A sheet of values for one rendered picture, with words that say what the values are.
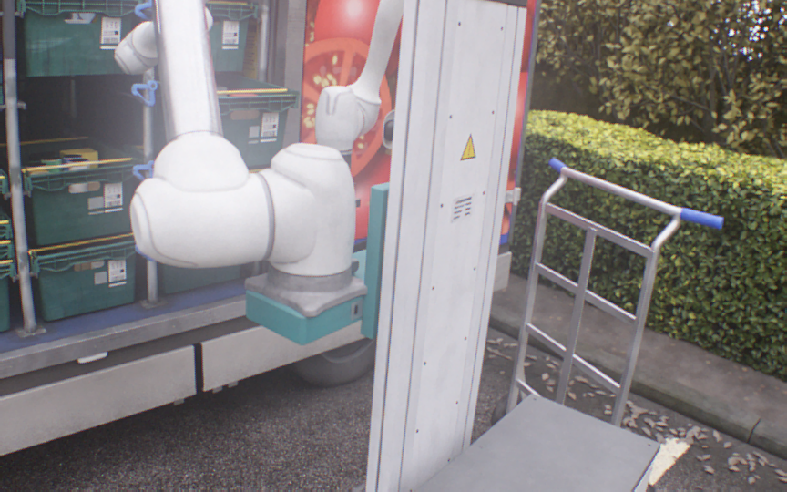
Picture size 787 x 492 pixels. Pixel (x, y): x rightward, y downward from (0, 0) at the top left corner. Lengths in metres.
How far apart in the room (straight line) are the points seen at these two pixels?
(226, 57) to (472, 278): 1.40
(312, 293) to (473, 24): 0.56
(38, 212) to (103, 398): 0.67
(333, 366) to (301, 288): 1.97
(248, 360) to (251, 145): 0.88
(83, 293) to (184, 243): 1.37
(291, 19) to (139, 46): 0.71
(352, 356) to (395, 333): 1.98
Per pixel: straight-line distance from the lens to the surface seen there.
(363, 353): 3.25
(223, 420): 2.97
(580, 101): 6.46
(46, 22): 2.19
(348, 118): 1.61
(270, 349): 2.68
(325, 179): 1.12
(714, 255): 3.89
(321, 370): 3.07
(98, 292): 2.43
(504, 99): 1.34
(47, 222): 2.29
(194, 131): 1.14
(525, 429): 1.53
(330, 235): 1.14
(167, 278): 2.52
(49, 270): 2.31
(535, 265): 2.49
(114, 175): 2.31
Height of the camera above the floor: 1.68
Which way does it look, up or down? 16 degrees down
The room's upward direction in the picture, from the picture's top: 5 degrees clockwise
